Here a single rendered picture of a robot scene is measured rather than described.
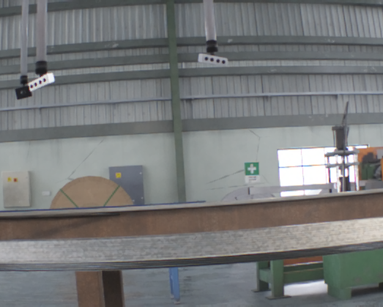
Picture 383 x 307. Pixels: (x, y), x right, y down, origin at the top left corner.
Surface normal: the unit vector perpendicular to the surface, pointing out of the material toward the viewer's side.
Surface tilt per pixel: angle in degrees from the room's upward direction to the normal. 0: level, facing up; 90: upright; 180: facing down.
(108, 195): 90
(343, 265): 93
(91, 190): 90
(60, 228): 90
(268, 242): 75
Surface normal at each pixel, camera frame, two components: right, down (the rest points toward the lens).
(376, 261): 0.10, -0.04
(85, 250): -0.06, -0.33
